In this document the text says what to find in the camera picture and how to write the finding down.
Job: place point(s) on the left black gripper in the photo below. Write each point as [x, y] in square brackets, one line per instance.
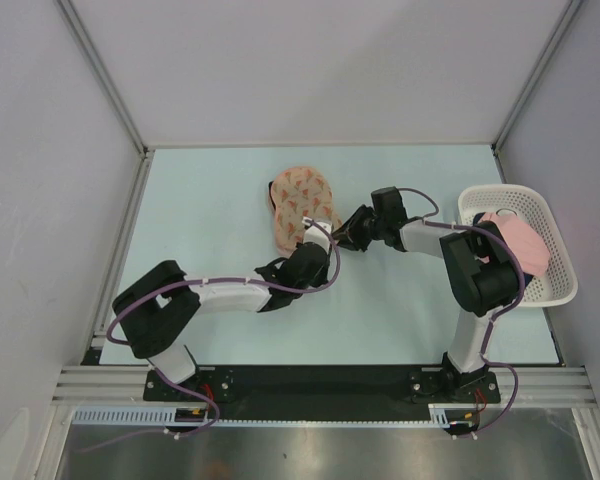
[322, 277]

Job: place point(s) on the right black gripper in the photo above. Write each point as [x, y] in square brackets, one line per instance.
[348, 233]

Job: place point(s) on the pink patterned laundry bag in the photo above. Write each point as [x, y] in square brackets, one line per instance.
[294, 194]

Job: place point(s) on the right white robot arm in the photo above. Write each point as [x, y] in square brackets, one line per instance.
[485, 277]

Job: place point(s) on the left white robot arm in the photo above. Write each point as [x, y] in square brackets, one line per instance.
[155, 310]

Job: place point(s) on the pink garment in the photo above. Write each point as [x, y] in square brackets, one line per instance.
[522, 240]

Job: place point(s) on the white plastic basket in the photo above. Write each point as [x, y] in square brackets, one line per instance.
[559, 284]

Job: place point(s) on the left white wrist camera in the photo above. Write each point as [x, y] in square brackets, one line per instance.
[317, 232]

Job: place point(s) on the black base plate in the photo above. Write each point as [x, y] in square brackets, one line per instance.
[328, 393]

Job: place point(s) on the white slotted cable duct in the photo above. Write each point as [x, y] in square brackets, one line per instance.
[139, 416]

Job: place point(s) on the right aluminium corner post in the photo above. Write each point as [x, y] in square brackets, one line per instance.
[559, 31]

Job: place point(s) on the aluminium corner post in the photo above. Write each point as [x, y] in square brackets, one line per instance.
[559, 31]
[96, 64]

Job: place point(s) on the left aluminium corner post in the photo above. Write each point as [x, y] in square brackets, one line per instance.
[96, 64]

